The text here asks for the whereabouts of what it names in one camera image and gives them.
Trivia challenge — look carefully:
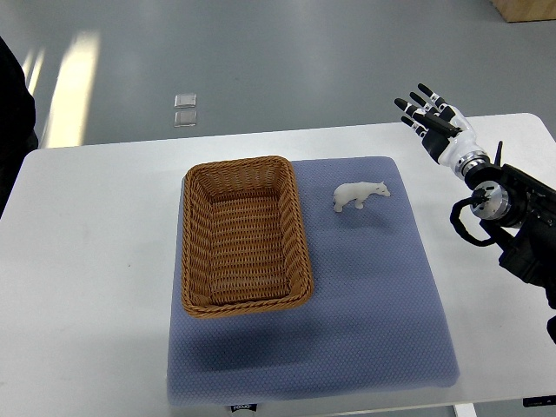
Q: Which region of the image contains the brown wicker basket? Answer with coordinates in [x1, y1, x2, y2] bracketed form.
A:
[182, 156, 314, 319]

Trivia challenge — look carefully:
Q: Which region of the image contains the lower floor plate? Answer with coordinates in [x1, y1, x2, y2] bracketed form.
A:
[174, 109, 197, 128]

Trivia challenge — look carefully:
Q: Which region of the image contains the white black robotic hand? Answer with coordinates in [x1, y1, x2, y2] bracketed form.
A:
[394, 83, 490, 179]

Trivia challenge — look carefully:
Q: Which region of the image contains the dark object at left edge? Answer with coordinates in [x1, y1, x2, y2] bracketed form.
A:
[0, 39, 38, 214]

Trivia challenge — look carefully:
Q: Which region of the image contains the black cable loop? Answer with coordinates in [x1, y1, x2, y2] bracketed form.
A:
[450, 195, 500, 247]

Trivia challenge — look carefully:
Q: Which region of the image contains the wooden box corner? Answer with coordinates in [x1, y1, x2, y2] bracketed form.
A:
[491, 0, 555, 23]

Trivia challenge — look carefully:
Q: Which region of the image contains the black table control panel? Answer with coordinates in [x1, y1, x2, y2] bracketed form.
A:
[522, 395, 556, 407]

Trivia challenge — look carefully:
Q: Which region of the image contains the upper floor plate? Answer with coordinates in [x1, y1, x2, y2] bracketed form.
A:
[174, 93, 197, 109]

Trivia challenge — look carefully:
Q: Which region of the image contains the floor plate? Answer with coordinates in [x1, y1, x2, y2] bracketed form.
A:
[174, 109, 197, 128]
[174, 93, 197, 109]

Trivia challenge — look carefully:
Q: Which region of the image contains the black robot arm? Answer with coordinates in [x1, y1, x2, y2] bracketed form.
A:
[450, 142, 555, 308]

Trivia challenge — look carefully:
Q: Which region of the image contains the white bear figurine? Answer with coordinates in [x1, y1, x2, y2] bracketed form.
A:
[333, 182, 391, 213]

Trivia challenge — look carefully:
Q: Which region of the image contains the black label under table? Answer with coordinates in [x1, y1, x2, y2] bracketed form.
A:
[230, 404, 257, 413]

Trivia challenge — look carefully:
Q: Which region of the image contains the blue textured mat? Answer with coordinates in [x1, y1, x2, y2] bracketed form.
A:
[167, 156, 460, 407]

